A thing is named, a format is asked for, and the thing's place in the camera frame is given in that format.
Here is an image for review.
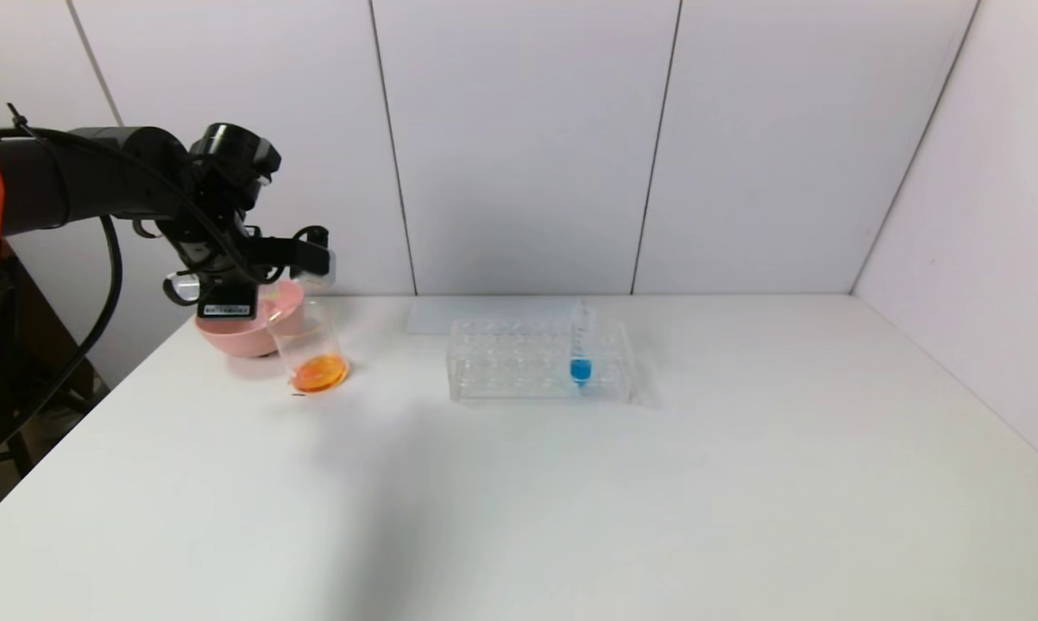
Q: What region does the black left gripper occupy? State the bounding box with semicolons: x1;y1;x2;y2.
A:
178;241;258;321

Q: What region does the test tube with yellow pigment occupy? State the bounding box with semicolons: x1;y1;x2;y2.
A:
163;270;309;325

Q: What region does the clear glass beaker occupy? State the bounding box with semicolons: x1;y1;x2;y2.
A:
267;298;350;395

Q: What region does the clear acrylic test tube rack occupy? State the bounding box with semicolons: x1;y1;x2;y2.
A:
446;314;637;405

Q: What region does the test tube with blue pigment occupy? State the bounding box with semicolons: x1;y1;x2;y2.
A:
569;299;594;390

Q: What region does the pink bowl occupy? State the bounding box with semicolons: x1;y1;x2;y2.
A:
194;280;306;360

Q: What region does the white paper sheet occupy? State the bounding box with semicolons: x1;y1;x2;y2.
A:
406;298;589;336

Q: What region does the black stool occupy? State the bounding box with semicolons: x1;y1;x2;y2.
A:
0;414;36;486

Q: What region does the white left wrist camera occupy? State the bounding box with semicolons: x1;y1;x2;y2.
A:
290;228;337;287

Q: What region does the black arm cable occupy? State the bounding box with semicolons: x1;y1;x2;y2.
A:
0;103;330;471

